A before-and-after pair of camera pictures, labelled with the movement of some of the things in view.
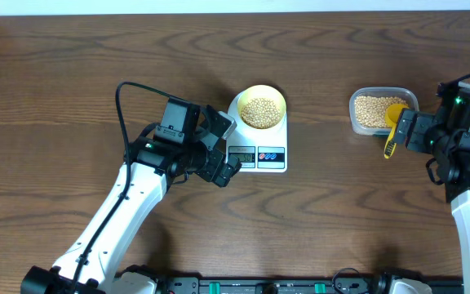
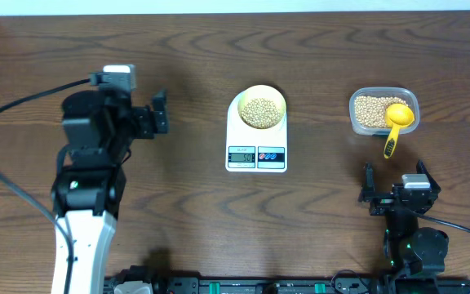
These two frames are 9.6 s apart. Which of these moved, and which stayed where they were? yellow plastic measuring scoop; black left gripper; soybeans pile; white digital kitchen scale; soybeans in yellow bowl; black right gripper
Moved: black left gripper; black right gripper
Stayed: white digital kitchen scale; yellow plastic measuring scoop; soybeans in yellow bowl; soybeans pile
